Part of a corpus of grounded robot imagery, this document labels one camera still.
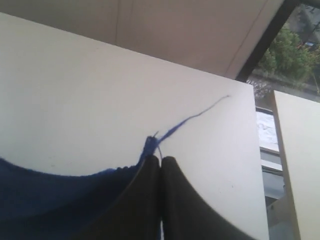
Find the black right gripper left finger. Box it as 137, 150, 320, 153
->
82, 155, 160, 240

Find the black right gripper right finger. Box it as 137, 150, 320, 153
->
161, 156, 253, 240

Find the blue cloth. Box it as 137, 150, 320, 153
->
0, 94, 231, 240

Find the white neighbouring table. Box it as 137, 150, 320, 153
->
273, 91, 320, 240

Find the green tree outside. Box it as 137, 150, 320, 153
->
257, 27, 320, 83

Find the black window frame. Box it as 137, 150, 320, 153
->
235, 0, 301, 83

